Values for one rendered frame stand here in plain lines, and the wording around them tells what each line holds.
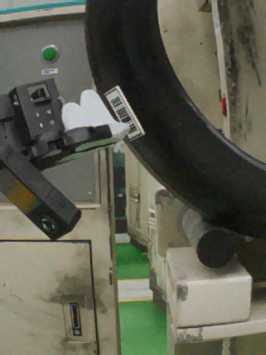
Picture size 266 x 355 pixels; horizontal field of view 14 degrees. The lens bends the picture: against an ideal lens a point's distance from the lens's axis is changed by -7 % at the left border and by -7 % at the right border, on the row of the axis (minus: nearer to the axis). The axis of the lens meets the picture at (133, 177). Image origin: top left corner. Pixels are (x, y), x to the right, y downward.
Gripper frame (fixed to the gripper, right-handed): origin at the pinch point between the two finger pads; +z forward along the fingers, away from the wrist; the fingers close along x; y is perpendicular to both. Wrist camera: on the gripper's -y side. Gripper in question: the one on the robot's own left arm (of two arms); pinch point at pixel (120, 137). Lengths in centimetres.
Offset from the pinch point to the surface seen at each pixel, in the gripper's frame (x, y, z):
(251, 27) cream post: 10.4, 15.4, 42.3
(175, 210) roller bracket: 25.8, -6.1, 26.8
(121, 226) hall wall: 704, 71, 570
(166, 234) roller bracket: 27.6, -8.7, 25.4
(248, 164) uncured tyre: -6.8, -7.4, 10.1
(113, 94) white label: 0.4, 4.9, 1.5
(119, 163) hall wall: 687, 125, 580
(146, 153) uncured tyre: 2.1, -2.0, 4.4
